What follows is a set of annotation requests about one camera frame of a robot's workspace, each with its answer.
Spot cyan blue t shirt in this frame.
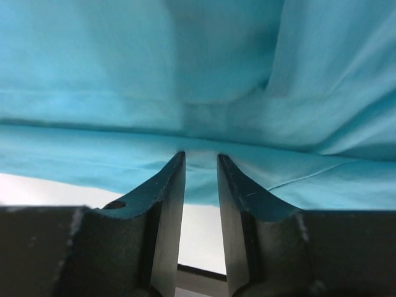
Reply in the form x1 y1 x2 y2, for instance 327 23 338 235
1 1 395 209

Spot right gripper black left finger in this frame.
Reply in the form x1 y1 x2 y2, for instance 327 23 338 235
1 152 186 296

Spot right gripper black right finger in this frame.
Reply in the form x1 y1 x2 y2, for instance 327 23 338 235
217 155 395 296

